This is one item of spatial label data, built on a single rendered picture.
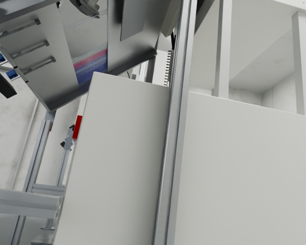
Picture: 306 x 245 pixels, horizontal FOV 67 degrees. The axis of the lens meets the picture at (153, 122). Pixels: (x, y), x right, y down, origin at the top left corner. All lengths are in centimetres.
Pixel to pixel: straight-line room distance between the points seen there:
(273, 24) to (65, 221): 92
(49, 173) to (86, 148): 443
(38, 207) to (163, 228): 25
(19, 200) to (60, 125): 460
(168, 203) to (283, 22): 78
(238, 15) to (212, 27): 11
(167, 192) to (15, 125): 494
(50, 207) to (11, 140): 479
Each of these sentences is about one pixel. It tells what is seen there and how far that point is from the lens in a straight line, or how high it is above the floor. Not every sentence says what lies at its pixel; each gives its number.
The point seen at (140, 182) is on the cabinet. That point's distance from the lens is 54.
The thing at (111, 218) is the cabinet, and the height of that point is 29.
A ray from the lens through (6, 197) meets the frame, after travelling 53.
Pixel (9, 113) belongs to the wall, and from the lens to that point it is 545.
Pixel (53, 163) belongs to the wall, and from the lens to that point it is 497.
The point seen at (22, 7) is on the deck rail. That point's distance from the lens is 73.
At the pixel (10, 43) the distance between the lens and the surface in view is 86.
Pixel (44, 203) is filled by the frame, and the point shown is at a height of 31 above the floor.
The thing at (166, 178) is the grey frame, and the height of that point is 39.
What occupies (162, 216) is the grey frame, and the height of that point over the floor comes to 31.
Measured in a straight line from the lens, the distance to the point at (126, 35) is 107.
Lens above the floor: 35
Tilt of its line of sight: 17 degrees up
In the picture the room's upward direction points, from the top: 8 degrees clockwise
